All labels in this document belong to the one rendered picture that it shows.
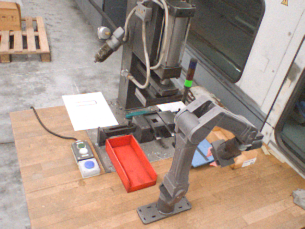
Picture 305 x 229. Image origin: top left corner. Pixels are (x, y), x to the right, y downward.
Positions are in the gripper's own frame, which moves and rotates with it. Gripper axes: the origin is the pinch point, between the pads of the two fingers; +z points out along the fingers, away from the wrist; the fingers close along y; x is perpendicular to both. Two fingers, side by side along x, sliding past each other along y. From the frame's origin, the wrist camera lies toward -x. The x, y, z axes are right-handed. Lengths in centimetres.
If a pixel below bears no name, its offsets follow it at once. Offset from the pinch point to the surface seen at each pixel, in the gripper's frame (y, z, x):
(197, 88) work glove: 47, 33, -39
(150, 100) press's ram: 30.5, 0.5, 16.0
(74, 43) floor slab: 244, 248, -54
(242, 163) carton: -5.2, 4.1, -18.6
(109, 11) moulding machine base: 257, 199, -97
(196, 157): 4.0, 9.7, -1.4
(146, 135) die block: 21.0, 17.3, 14.0
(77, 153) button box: 21, 19, 45
